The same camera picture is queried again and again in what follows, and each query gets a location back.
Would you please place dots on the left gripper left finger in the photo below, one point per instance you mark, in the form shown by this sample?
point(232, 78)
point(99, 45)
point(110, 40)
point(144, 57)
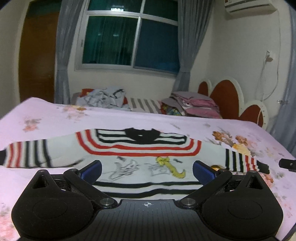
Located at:
point(82, 181)

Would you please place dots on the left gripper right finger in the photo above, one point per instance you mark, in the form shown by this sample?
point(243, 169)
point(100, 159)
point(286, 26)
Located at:
point(212, 182)

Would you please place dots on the striped knit sweater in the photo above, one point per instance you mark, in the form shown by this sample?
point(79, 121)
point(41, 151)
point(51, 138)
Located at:
point(136, 164)

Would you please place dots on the crumpled grey patterned clothes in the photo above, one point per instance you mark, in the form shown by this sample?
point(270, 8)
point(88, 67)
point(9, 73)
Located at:
point(110, 98)

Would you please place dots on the stack of pink bedding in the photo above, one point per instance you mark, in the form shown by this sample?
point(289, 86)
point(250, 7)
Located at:
point(184, 103)

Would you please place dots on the pink floral bedspread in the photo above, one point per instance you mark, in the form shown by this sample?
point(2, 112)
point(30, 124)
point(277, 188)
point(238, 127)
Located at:
point(36, 119)

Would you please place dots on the red white headboard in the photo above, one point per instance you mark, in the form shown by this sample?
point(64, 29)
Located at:
point(228, 95)

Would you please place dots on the grey striped pillow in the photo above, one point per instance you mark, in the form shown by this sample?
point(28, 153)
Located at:
point(142, 105)

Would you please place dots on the brown wooden door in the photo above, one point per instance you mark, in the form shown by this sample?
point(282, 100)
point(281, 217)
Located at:
point(36, 63)

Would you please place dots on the right grey curtain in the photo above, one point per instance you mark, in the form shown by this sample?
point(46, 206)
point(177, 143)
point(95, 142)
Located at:
point(193, 20)

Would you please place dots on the grey curtain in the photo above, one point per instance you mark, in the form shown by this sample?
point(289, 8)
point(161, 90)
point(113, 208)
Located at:
point(67, 22)
point(193, 20)

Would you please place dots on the white air conditioner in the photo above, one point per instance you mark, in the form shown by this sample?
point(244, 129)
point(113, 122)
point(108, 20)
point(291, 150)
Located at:
point(249, 6)

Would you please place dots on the left grey curtain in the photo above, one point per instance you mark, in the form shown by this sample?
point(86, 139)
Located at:
point(67, 22)

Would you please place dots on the aluminium frame window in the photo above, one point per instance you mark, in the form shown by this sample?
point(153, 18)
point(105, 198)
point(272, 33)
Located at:
point(129, 36)

